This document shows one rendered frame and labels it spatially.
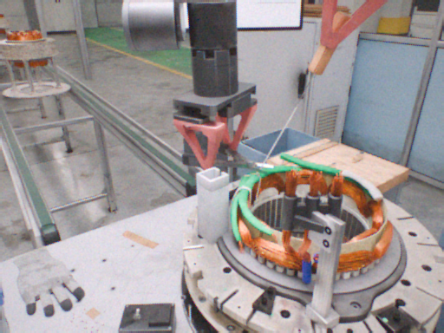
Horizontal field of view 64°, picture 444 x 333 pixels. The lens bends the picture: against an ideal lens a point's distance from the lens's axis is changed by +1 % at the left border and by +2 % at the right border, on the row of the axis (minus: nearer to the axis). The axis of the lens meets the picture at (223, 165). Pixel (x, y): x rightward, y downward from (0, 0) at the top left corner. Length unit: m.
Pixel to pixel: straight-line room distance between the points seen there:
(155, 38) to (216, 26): 0.07
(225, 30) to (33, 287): 0.69
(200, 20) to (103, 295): 0.63
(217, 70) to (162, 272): 0.57
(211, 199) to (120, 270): 0.53
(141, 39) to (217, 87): 0.10
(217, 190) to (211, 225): 0.05
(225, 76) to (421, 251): 0.31
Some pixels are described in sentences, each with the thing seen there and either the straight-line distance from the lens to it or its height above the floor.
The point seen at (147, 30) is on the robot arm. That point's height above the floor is 1.34.
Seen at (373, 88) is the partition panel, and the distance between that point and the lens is 3.10.
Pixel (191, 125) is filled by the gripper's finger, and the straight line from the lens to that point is 0.43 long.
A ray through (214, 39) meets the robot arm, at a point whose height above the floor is 1.33.
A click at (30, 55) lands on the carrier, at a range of 2.44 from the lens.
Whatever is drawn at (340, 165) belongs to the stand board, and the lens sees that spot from 0.74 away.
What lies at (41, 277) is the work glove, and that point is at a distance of 0.92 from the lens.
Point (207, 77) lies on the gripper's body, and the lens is 0.43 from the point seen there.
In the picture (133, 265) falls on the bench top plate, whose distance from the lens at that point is 0.92.
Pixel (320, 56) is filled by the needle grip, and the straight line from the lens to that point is 0.38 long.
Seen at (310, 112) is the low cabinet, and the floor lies 0.55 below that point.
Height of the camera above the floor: 1.38
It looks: 26 degrees down
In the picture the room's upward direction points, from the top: straight up
